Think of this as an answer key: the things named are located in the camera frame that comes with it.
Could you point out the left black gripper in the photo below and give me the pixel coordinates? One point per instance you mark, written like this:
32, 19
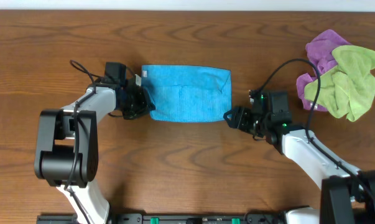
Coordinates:
145, 102

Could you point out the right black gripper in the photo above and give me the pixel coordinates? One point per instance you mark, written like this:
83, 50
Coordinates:
239, 118

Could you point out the blue cloth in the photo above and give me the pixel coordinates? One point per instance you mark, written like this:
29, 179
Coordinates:
188, 93

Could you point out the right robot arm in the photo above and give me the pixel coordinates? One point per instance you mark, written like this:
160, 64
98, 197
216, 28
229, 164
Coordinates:
347, 192

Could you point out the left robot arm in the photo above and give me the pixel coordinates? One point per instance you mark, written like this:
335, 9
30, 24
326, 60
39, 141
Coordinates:
66, 153

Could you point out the purple cloth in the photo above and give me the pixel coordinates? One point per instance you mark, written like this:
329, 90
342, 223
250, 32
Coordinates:
319, 52

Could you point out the green cloth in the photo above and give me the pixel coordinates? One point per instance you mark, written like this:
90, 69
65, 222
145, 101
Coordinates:
348, 89

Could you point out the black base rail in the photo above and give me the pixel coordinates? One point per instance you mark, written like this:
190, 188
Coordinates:
250, 218

